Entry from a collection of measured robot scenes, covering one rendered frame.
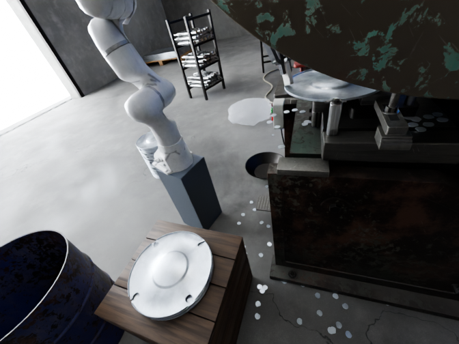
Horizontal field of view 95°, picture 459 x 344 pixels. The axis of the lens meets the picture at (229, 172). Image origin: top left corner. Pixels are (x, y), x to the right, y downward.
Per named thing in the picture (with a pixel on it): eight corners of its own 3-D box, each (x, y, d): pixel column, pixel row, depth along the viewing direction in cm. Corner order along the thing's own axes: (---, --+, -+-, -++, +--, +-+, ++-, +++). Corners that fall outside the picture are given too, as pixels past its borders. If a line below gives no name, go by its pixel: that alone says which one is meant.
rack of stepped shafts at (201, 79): (209, 100, 287) (187, 16, 227) (186, 97, 313) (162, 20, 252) (227, 88, 310) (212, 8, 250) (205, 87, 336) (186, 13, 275)
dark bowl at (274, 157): (242, 183, 152) (240, 176, 148) (251, 158, 173) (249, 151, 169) (284, 186, 142) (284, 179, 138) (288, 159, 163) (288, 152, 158)
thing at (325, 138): (321, 160, 60) (323, 142, 56) (319, 95, 91) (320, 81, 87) (458, 164, 50) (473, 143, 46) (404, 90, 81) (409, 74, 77)
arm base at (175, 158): (147, 167, 109) (134, 145, 100) (171, 147, 120) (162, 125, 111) (177, 178, 98) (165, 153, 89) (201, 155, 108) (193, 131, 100)
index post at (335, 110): (326, 135, 58) (330, 102, 52) (326, 130, 60) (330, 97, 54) (337, 135, 57) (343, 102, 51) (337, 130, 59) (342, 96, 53)
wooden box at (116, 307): (141, 339, 91) (93, 313, 68) (182, 256, 116) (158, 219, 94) (227, 380, 76) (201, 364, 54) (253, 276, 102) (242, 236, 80)
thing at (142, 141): (147, 153, 149) (147, 152, 148) (130, 142, 167) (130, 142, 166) (179, 134, 163) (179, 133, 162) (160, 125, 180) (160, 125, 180)
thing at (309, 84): (279, 104, 61) (279, 102, 60) (288, 72, 81) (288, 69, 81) (400, 98, 51) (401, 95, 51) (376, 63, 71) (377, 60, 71)
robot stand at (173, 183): (184, 222, 135) (155, 170, 106) (201, 203, 145) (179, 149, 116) (205, 233, 126) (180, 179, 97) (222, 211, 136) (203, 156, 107)
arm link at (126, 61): (99, 61, 75) (132, 48, 88) (145, 121, 87) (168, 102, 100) (115, 47, 69) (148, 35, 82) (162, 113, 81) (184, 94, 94)
